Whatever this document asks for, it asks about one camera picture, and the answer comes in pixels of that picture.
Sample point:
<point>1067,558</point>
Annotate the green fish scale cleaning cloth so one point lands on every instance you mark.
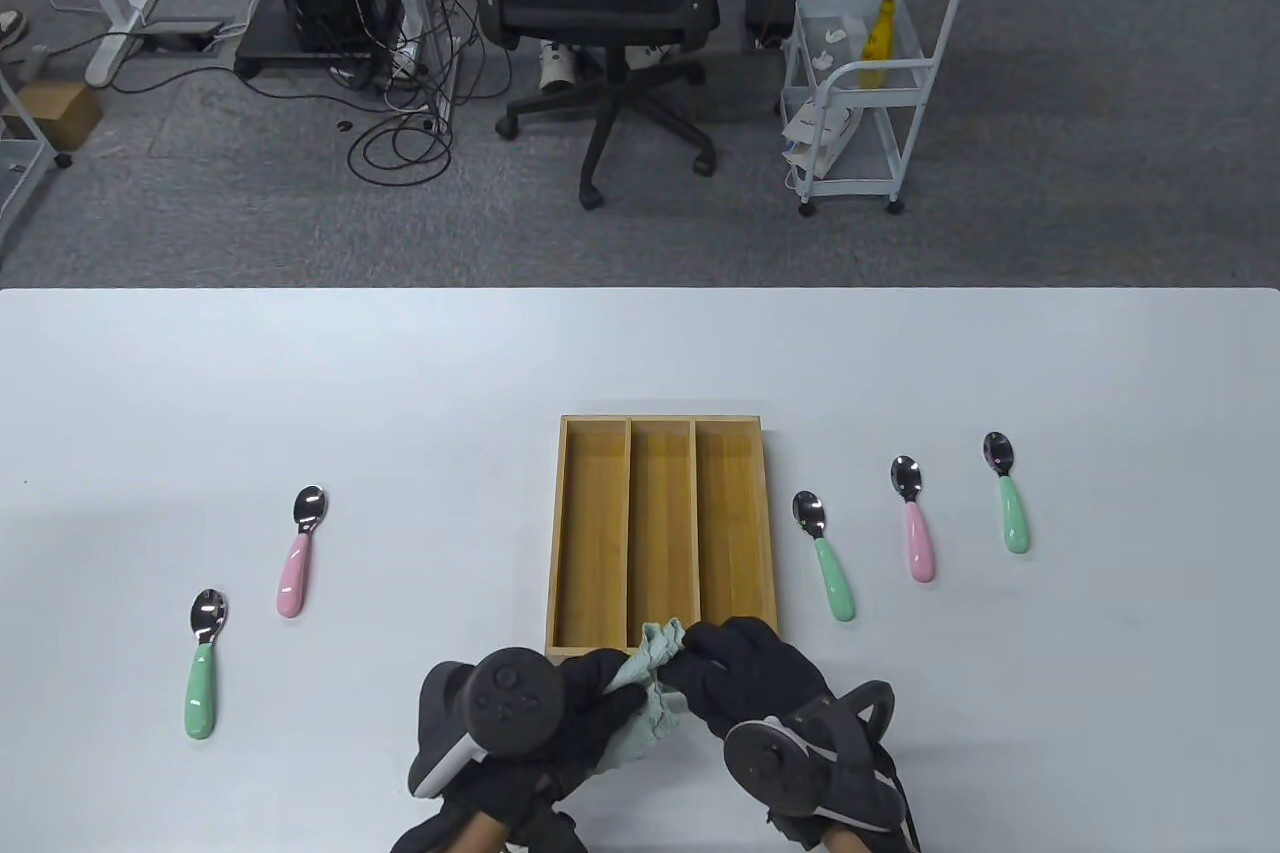
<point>640,738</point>

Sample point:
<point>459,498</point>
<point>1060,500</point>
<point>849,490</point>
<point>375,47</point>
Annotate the white metal trolley cart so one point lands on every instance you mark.
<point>850,186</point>

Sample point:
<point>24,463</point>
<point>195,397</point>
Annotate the white printed bag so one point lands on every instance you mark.
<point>815,133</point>

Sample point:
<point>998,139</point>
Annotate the black computer stand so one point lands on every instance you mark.
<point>300,61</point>

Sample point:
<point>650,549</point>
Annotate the person's left forearm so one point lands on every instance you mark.
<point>485,835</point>

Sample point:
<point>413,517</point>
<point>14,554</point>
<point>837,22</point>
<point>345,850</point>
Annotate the black hand controller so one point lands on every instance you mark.
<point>775,768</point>
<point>515,698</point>

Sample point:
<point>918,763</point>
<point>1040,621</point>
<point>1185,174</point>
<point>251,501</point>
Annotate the white metal rack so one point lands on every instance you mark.
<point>20,158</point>

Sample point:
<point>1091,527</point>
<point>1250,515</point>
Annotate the person's right forearm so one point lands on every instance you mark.
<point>850,841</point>

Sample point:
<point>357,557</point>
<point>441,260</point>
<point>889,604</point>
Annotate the black floor socket box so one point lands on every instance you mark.
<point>180,36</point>

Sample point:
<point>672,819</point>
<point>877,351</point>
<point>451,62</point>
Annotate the person's right hand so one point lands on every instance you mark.
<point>750,673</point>

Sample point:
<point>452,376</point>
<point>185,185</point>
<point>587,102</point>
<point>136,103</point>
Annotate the yellow bottle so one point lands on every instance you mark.
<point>878,43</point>

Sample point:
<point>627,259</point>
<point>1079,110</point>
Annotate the wooden three-compartment tray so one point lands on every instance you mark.
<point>660,533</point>

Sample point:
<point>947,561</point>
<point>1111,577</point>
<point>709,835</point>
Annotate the person's left hand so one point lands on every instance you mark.
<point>595,703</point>

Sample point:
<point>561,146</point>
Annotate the black mesh office chair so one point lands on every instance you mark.
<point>612,103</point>

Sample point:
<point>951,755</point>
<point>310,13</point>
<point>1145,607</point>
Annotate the small white items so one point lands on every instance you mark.
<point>828,48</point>

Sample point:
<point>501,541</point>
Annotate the brown cardboard box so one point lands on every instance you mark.
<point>55,113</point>

